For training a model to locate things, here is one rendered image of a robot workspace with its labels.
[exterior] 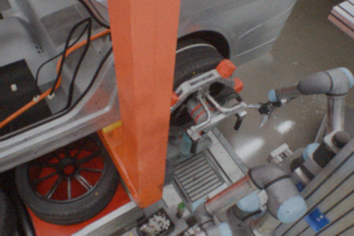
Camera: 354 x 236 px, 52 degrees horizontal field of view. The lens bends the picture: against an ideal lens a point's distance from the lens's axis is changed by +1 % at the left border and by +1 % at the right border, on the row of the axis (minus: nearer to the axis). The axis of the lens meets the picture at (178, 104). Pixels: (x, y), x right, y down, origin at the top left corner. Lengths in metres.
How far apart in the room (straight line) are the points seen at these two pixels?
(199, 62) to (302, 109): 1.71
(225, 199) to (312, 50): 2.82
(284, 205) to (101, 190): 1.32
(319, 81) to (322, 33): 2.48
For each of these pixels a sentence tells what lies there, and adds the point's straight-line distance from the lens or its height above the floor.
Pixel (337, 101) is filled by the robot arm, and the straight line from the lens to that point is 2.08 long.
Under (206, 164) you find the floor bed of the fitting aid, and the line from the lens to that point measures 3.02.
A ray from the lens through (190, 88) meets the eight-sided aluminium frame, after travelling 2.06.
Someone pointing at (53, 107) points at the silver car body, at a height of 0.79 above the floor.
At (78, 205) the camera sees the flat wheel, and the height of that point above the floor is 0.50.
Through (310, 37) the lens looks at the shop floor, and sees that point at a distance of 4.33.
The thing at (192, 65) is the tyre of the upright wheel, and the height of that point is 1.18.
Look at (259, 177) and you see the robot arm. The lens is 1.52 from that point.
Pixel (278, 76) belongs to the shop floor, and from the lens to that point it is 3.79.
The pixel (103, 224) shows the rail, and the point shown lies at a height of 0.39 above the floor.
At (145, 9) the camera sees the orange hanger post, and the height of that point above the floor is 2.10.
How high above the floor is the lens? 2.75
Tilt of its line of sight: 55 degrees down
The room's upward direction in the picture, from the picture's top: 7 degrees clockwise
